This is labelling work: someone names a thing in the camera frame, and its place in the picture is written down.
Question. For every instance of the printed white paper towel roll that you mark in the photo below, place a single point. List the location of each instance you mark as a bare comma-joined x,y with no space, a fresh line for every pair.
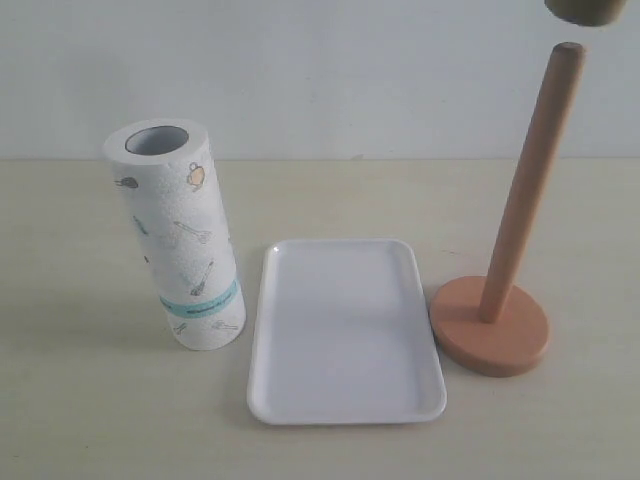
164,171

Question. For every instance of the white rectangular plastic tray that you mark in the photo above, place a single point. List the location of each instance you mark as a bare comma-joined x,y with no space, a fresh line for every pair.
342,336

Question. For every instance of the brown cardboard tube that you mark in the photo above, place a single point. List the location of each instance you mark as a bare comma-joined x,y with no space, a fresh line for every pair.
587,13

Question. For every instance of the wooden paper towel holder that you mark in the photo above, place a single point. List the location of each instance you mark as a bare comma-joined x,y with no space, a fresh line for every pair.
487,324

